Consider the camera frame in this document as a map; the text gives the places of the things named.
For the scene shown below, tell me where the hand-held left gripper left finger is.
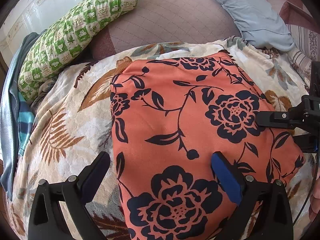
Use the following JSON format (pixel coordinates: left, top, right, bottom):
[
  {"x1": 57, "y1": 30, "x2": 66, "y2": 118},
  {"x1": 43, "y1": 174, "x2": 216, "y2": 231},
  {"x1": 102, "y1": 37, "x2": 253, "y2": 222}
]
[{"x1": 27, "y1": 152, "x2": 111, "y2": 240}]

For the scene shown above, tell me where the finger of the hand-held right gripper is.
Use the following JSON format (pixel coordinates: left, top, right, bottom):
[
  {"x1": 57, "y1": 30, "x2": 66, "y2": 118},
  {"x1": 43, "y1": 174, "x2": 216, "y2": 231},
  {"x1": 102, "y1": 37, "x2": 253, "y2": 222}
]
[{"x1": 255, "y1": 111, "x2": 305, "y2": 130}]

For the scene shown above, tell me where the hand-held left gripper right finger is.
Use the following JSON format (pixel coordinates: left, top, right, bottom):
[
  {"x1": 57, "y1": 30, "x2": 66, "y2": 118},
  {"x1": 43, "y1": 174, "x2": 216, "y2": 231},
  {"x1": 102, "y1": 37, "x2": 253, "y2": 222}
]
[{"x1": 211, "y1": 152, "x2": 293, "y2": 240}]

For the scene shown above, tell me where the orange floral garment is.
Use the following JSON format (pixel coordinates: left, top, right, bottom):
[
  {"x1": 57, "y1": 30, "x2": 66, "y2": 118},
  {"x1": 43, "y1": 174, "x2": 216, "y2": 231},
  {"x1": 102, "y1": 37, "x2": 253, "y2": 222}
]
[{"x1": 110, "y1": 51, "x2": 307, "y2": 240}]

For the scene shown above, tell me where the person's right hand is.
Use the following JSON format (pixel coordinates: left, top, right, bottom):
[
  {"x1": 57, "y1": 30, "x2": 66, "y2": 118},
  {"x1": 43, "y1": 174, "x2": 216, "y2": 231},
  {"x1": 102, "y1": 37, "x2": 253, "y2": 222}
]
[{"x1": 309, "y1": 164, "x2": 320, "y2": 222}]

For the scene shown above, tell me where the striped bed sheet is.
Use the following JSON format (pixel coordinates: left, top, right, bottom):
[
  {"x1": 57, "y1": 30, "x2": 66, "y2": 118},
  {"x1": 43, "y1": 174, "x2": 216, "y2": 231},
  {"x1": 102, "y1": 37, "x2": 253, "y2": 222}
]
[{"x1": 277, "y1": 0, "x2": 320, "y2": 90}]

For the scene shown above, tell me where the leaf print blanket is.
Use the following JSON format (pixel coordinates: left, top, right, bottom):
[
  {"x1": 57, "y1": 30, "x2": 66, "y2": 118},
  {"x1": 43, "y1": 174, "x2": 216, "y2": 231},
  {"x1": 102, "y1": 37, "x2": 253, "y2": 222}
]
[{"x1": 5, "y1": 36, "x2": 315, "y2": 240}]

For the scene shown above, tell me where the teal striped cloth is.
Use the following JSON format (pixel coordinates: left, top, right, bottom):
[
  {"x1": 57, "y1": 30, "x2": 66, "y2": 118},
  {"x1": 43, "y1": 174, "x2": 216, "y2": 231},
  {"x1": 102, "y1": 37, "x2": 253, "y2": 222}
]
[{"x1": 16, "y1": 92, "x2": 35, "y2": 159}]

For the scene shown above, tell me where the light blue cloth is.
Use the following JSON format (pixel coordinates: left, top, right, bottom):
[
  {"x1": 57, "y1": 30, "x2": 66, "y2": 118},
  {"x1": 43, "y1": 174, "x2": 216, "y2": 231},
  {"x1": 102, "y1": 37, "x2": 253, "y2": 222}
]
[{"x1": 0, "y1": 30, "x2": 48, "y2": 202}]

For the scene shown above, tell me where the light blue pillow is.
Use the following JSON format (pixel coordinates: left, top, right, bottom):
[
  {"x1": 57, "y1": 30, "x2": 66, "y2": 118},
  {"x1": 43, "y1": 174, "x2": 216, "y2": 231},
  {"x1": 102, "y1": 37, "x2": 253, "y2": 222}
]
[{"x1": 194, "y1": 0, "x2": 295, "y2": 52}]

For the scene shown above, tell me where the mauve quilted bed sheet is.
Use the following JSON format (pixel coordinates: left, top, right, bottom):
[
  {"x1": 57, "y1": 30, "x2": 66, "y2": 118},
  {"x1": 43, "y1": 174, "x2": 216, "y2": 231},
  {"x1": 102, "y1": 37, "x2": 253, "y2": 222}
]
[{"x1": 89, "y1": 0, "x2": 242, "y2": 60}]

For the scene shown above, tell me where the green checkered pillow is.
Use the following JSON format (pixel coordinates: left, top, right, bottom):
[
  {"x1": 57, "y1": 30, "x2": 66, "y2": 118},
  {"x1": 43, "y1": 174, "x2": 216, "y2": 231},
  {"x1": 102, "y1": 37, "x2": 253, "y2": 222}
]
[{"x1": 17, "y1": 0, "x2": 141, "y2": 105}]

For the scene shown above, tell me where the black cable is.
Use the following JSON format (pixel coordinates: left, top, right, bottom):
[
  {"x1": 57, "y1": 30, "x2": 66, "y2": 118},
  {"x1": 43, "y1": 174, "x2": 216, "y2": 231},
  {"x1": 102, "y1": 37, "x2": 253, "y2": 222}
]
[{"x1": 292, "y1": 152, "x2": 320, "y2": 227}]

